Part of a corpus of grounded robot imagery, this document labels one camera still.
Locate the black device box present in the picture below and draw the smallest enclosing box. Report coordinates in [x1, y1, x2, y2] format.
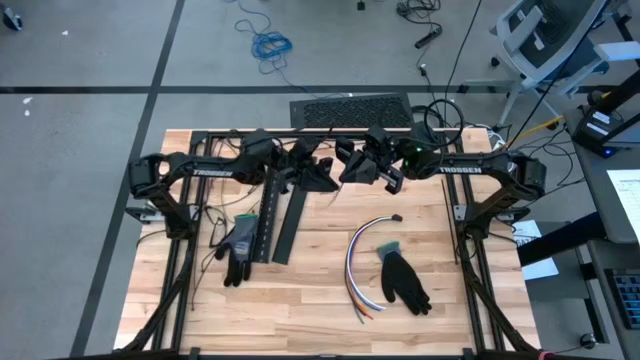
[571, 106, 640, 160]

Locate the black caster foot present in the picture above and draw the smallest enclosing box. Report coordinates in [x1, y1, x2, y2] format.
[1, 7, 24, 33]

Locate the black hanging cable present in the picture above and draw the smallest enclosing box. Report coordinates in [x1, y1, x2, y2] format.
[442, 0, 485, 119]
[505, 0, 611, 150]

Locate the bundle of coloured cables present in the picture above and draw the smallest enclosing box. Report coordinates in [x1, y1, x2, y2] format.
[349, 215, 387, 312]
[345, 215, 375, 320]
[347, 215, 381, 313]
[344, 215, 366, 325]

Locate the grey mesh office chair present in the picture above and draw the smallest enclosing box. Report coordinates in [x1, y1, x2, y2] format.
[462, 0, 640, 130]

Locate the black computer tower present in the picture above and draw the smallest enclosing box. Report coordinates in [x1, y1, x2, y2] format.
[288, 92, 416, 130]

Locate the yellow floor cable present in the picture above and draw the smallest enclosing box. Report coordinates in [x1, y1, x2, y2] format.
[503, 115, 567, 150]

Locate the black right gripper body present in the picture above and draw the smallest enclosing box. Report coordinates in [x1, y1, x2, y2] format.
[363, 125, 404, 174]

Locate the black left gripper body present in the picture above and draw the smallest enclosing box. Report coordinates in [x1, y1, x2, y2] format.
[272, 137, 321, 176]

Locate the work glove with blue label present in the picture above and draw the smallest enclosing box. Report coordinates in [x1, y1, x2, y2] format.
[214, 213, 260, 288]

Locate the black keyboard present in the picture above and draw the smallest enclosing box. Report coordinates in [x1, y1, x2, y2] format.
[603, 268, 640, 331]

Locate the black floor cable coil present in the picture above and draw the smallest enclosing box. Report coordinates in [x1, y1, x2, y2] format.
[396, 0, 444, 31]

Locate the black slotted cable duct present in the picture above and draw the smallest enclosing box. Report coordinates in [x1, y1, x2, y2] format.
[251, 167, 289, 265]

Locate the black stand post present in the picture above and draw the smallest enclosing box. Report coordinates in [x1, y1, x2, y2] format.
[587, 69, 640, 119]

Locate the blue floor cable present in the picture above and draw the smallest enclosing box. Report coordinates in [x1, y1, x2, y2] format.
[222, 0, 312, 94]

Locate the grey side desk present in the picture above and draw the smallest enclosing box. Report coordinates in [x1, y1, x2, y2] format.
[564, 104, 640, 360]

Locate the black power strip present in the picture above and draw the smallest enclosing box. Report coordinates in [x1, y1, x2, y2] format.
[413, 27, 444, 50]

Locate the white printed sheet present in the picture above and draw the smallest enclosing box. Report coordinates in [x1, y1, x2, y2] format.
[606, 168, 640, 245]

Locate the black duct cover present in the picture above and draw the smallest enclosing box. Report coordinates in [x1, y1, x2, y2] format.
[272, 184, 311, 266]

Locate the black desk beam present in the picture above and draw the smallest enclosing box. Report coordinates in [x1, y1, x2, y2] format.
[516, 212, 609, 268]

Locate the white paper sheet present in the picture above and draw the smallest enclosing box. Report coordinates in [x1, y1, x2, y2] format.
[510, 219, 560, 282]

